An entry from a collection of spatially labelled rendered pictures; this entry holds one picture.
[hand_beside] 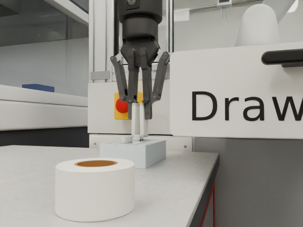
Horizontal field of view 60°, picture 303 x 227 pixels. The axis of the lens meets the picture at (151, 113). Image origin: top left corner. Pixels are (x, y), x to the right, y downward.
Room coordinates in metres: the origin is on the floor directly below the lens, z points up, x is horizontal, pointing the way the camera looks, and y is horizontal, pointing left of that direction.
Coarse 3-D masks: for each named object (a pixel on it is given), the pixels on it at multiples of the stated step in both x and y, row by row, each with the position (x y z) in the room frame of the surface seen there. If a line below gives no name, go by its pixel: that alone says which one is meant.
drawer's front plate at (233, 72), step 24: (216, 48) 0.32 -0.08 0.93; (240, 48) 0.31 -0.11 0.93; (264, 48) 0.31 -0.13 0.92; (288, 48) 0.30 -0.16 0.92; (192, 72) 0.33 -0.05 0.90; (216, 72) 0.32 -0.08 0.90; (240, 72) 0.31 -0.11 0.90; (264, 72) 0.31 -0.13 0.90; (288, 72) 0.30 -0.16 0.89; (216, 96) 0.32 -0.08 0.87; (240, 96) 0.31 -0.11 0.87; (264, 96) 0.31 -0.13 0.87; (192, 120) 0.33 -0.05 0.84; (216, 120) 0.32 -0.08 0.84; (240, 120) 0.31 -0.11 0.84; (264, 120) 0.31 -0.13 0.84; (288, 120) 0.30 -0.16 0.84
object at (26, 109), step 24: (72, 0) 1.24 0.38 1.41; (0, 96) 0.86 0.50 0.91; (24, 96) 0.96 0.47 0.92; (48, 96) 1.09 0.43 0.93; (72, 96) 1.25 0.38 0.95; (0, 120) 0.87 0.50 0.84; (24, 120) 0.96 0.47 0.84; (48, 120) 1.09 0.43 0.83; (72, 120) 1.25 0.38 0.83; (0, 144) 0.89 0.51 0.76; (24, 144) 0.99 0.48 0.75; (48, 144) 1.12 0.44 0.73; (72, 144) 1.28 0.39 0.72
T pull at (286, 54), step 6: (264, 54) 0.27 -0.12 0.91; (270, 54) 0.27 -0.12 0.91; (276, 54) 0.27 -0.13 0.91; (282, 54) 0.27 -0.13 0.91; (288, 54) 0.27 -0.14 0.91; (294, 54) 0.26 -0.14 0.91; (300, 54) 0.26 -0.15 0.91; (264, 60) 0.27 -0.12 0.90; (270, 60) 0.27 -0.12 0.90; (276, 60) 0.27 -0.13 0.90; (282, 60) 0.27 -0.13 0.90; (288, 60) 0.27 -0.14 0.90; (294, 60) 0.26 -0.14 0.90; (300, 60) 0.26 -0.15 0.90; (282, 66) 0.30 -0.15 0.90; (288, 66) 0.29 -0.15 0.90; (294, 66) 0.29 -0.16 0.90; (300, 66) 0.29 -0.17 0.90
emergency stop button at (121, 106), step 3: (117, 102) 0.65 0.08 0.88; (120, 102) 0.65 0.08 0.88; (123, 102) 0.65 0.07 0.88; (117, 105) 0.65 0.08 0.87; (120, 105) 0.65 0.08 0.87; (123, 105) 0.65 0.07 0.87; (126, 105) 0.64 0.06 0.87; (117, 108) 0.65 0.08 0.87; (120, 108) 0.65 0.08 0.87; (123, 108) 0.65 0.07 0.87; (126, 108) 0.64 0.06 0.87; (120, 111) 0.65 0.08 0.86; (123, 111) 0.65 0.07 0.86; (126, 111) 0.65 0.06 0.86
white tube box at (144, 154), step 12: (108, 144) 0.45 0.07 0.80; (120, 144) 0.47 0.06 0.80; (132, 144) 0.47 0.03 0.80; (144, 144) 0.47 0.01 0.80; (156, 144) 0.48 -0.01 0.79; (108, 156) 0.44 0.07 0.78; (120, 156) 0.44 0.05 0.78; (132, 156) 0.43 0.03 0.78; (144, 156) 0.42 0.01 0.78; (156, 156) 0.48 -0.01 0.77; (144, 168) 0.42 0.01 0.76
